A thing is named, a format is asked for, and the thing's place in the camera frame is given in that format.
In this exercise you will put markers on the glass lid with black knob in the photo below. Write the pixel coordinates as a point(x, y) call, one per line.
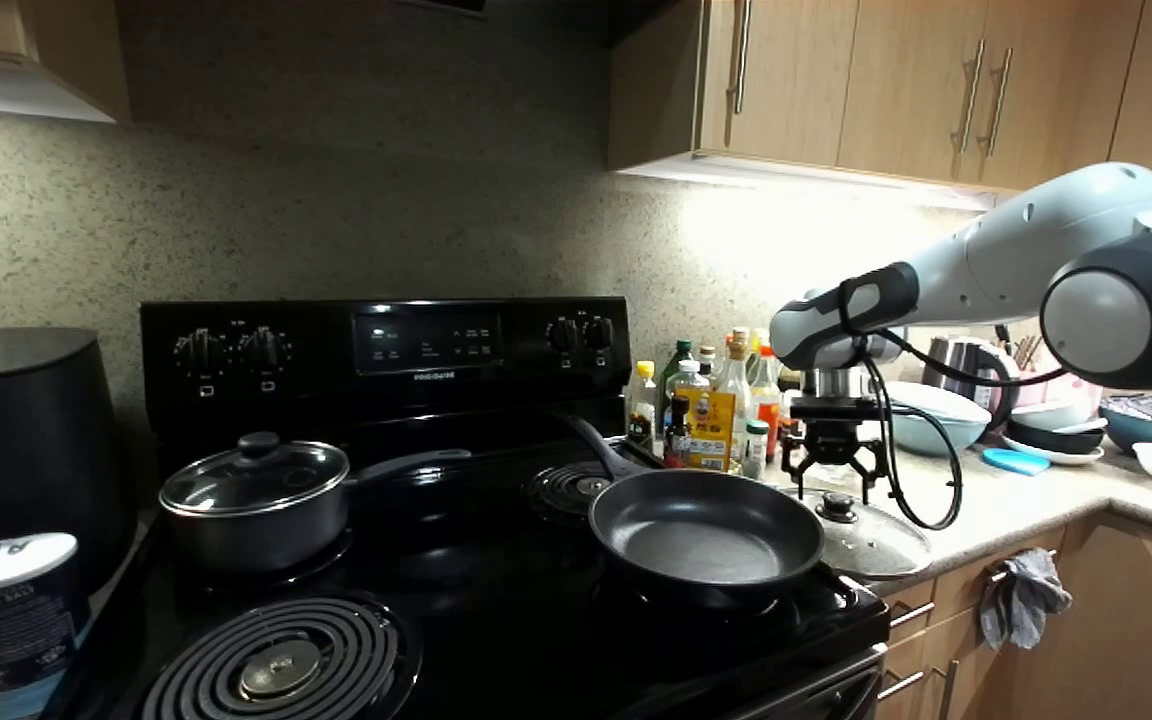
point(865, 541)

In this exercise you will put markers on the black frying pan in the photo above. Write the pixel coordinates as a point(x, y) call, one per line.
point(697, 538)

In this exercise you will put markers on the white lidded canister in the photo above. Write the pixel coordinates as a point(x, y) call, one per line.
point(40, 623)

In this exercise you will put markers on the grey hanging dish towel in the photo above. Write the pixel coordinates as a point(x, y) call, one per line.
point(1020, 598)

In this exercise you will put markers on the black air fryer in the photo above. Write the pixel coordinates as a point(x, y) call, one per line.
point(60, 467)

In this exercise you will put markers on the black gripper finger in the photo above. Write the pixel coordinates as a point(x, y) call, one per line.
point(801, 476)
point(871, 476)

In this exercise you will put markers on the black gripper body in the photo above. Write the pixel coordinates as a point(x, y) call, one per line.
point(837, 421)

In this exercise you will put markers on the upper wooden cabinets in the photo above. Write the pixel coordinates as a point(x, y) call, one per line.
point(989, 95)

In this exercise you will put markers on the yellow label oil bottle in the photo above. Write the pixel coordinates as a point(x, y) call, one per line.
point(703, 421)

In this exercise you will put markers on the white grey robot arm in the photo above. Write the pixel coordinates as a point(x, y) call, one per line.
point(1075, 252)

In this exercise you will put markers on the black electric stove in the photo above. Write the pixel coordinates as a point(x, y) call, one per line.
point(457, 588)

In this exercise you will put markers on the light blue stacked bowls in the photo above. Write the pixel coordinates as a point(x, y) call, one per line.
point(935, 421)

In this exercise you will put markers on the green cap spice jar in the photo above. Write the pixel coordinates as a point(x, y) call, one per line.
point(754, 449)

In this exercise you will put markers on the black saucepan with glass lid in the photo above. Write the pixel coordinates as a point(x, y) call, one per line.
point(271, 505)

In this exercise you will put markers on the black electric kettle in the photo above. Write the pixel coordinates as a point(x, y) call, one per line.
point(972, 370)

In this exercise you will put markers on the stacked dark plates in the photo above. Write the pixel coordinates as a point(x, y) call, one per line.
point(1058, 433)

